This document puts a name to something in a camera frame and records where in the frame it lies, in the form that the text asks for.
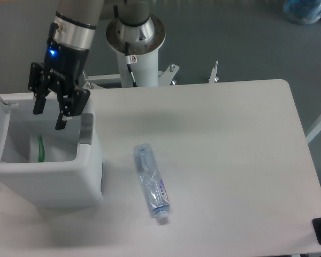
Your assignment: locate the white trash can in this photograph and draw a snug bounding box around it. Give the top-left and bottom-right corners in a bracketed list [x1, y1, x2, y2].
[0, 93, 104, 208]

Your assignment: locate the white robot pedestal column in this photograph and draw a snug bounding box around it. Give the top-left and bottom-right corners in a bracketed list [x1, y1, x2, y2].
[106, 14, 166, 87]

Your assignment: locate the white pedestal base frame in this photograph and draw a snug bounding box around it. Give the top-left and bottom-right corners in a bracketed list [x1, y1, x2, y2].
[82, 60, 219, 89]

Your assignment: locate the blue plastic bag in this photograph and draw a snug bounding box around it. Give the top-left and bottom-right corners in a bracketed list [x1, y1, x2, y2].
[282, 1, 321, 25]

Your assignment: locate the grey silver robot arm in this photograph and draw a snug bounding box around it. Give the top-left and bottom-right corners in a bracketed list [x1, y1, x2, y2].
[28, 1, 150, 130]

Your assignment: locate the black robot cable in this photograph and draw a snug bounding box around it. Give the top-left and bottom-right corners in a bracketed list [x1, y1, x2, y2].
[124, 42, 138, 88]

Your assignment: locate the clear plastic bag green strip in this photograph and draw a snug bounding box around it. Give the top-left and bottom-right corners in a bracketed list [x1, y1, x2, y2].
[28, 133, 79, 163]

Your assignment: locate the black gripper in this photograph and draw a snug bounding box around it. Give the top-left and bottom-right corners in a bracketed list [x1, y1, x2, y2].
[28, 40, 90, 130]

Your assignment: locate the crushed clear plastic bottle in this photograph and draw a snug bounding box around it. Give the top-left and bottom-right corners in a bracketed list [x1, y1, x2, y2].
[133, 143, 170, 225]

